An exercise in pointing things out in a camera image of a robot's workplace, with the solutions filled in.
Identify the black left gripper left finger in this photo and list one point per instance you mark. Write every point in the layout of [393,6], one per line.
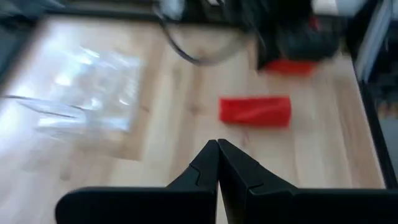
[140,205]

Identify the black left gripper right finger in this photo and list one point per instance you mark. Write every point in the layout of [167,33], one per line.
[280,205]

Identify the red cohesive bandage roll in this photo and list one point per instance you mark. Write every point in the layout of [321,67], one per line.
[255,112]

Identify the clear plastic bag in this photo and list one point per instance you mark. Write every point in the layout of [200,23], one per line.
[90,90]

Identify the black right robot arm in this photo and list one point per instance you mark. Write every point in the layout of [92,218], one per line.
[248,11]

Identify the red tray with black inside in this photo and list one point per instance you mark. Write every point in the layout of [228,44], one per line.
[289,67]

